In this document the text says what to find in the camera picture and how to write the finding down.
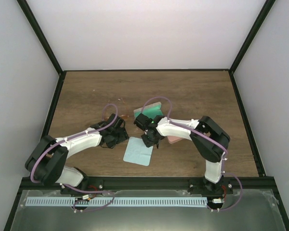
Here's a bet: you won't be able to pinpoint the pink glasses case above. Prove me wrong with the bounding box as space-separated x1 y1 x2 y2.
167 136 182 144

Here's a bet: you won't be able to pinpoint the blue cleaning cloth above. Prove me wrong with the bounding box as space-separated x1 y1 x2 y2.
123 137 153 166

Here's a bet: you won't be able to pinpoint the grey glasses case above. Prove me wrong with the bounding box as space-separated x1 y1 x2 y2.
133 102 163 119

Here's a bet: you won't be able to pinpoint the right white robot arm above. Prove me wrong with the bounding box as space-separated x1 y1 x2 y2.
134 113 230 194

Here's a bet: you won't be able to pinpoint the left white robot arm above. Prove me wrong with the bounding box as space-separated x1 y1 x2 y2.
25 114 129 194

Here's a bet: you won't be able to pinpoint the orange sunglasses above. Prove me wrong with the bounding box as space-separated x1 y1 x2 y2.
108 97 131 121

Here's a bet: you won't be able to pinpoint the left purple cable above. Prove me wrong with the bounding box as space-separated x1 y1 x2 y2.
30 103 116 214

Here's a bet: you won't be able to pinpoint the purple cable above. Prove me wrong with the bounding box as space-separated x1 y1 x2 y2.
30 103 116 214
141 96 243 214

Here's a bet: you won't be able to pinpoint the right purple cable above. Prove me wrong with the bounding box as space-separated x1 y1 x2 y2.
141 96 243 214

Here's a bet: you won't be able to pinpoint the blue slotted cable duct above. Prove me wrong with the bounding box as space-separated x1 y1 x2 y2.
25 197 208 207

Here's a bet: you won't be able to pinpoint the black aluminium frame rail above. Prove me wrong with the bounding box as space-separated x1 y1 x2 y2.
21 177 280 193

